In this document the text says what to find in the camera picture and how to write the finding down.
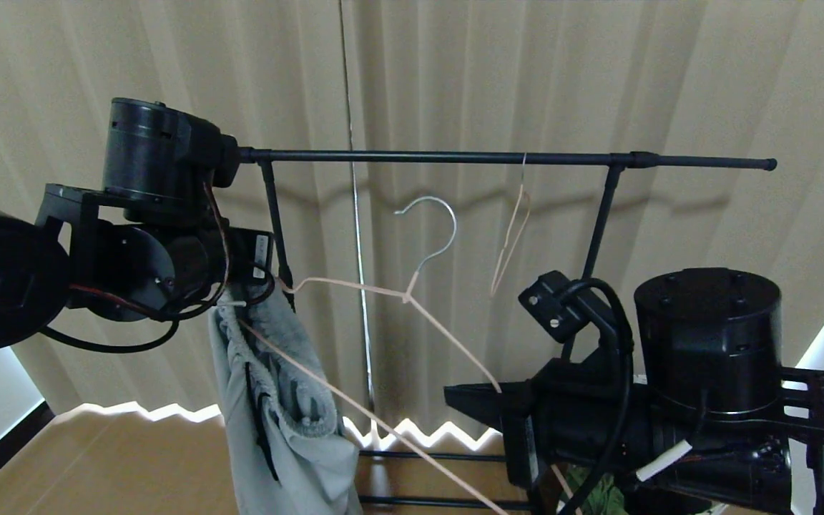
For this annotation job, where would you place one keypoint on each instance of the green garment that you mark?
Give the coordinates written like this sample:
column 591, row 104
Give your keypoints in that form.
column 601, row 501

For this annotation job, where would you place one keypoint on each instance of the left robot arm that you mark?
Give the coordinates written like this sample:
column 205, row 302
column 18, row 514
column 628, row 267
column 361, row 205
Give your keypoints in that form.
column 11, row 279

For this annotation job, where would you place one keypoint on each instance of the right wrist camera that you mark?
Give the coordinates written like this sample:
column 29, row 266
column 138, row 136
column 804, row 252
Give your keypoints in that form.
column 548, row 307

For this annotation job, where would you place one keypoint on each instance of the beige curtain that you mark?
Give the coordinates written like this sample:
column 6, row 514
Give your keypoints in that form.
column 598, row 71

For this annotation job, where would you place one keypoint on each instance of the pink clothes hanger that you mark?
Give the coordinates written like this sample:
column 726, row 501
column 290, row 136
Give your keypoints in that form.
column 524, row 172
column 409, row 292

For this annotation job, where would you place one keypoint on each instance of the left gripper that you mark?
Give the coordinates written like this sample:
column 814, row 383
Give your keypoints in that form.
column 190, row 257

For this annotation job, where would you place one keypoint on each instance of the pale grey shorts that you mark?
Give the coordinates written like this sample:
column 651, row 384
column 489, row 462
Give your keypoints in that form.
column 297, row 465

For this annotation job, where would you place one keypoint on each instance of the black clothes rack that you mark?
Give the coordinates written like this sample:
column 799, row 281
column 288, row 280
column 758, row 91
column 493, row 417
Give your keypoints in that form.
column 455, row 156

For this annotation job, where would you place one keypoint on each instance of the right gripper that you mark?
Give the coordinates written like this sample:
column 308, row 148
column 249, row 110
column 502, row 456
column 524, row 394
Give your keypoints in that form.
column 569, row 429

